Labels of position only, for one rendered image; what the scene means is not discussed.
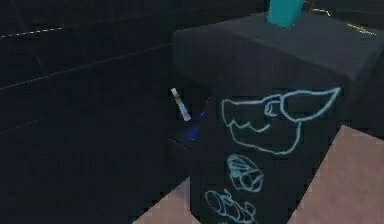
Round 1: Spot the teal cylinder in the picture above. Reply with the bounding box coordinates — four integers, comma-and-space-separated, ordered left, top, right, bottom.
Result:
267, 0, 305, 28

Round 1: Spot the black cabinet with cyan drawings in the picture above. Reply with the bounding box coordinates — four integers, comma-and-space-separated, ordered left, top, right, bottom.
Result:
168, 8, 384, 224

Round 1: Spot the white stick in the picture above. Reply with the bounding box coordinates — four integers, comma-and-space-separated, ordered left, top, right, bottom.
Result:
170, 87, 192, 123

